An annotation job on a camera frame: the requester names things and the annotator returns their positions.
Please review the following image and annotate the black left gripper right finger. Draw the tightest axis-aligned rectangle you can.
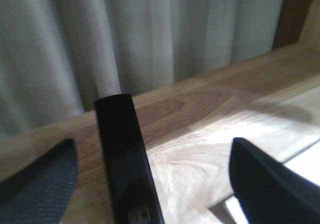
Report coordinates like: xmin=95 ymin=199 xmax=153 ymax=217
xmin=229 ymin=137 xmax=320 ymax=224

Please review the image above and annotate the white curtain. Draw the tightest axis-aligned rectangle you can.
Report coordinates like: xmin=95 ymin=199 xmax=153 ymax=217
xmin=0 ymin=0 xmax=284 ymax=139

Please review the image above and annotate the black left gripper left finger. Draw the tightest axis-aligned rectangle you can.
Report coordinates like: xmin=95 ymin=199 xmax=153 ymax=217
xmin=0 ymin=138 xmax=78 ymax=224

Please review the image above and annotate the wooden shelf unit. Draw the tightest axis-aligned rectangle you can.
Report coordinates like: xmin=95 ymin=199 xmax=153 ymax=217
xmin=0 ymin=0 xmax=320 ymax=224

